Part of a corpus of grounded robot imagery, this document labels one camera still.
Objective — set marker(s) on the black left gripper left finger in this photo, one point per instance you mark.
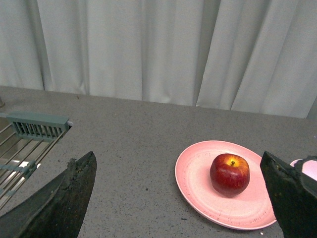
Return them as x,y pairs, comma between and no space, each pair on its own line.
58,209

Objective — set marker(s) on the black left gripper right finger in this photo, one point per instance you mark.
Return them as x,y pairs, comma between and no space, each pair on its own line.
293,195

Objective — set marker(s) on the light pink bowl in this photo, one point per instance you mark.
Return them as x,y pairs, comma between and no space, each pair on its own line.
308,167

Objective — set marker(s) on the red apple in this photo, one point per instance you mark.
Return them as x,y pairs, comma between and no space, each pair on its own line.
230,174

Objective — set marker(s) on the pink round plate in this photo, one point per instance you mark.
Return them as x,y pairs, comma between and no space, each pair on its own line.
250,210

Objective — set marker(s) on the metal dish rack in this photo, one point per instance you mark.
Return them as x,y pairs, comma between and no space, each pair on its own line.
25,139

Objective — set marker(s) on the white curtain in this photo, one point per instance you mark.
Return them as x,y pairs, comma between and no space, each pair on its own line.
255,56

